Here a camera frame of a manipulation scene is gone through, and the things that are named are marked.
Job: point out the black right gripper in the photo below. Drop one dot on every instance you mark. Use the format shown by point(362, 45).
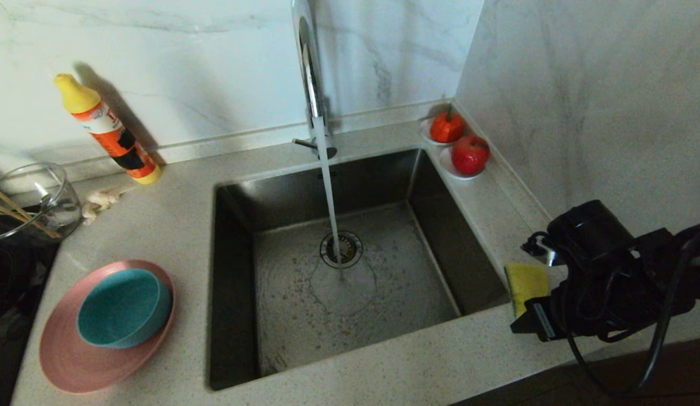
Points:
point(544, 316)

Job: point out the orange detergent bottle yellow cap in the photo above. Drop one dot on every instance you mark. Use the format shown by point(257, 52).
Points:
point(102, 121)

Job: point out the yellow and green sponge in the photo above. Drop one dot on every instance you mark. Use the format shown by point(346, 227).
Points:
point(527, 282)

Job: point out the stainless steel sink basin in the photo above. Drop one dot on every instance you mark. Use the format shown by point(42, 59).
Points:
point(384, 316)

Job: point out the small white dish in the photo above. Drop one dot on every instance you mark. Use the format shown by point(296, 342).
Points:
point(424, 132)
point(447, 168)

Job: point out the red apple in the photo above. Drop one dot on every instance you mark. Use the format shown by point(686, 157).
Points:
point(470, 155)

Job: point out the round metal drain strainer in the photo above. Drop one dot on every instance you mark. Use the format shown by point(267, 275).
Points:
point(350, 251)

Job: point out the red tomato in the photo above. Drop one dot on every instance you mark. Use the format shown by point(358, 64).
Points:
point(447, 127)

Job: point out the running tap water stream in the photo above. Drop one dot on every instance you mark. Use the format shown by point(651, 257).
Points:
point(329, 197)

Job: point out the chrome kitchen faucet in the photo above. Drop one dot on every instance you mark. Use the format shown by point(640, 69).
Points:
point(308, 56)

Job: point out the teal bowl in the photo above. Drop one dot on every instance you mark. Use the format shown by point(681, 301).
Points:
point(122, 307)

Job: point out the pink round plate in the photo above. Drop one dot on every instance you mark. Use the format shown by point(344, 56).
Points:
point(102, 366)

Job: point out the crumpled beige tissue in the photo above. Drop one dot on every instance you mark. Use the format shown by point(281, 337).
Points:
point(102, 200)

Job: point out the clear glass bowl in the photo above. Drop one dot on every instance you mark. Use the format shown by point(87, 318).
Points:
point(57, 197)

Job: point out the black cooktop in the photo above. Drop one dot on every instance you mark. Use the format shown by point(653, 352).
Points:
point(12, 304)

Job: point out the clear glass pot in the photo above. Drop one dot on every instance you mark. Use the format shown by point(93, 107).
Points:
point(3, 232)

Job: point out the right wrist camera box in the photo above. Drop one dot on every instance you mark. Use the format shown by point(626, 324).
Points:
point(544, 254)

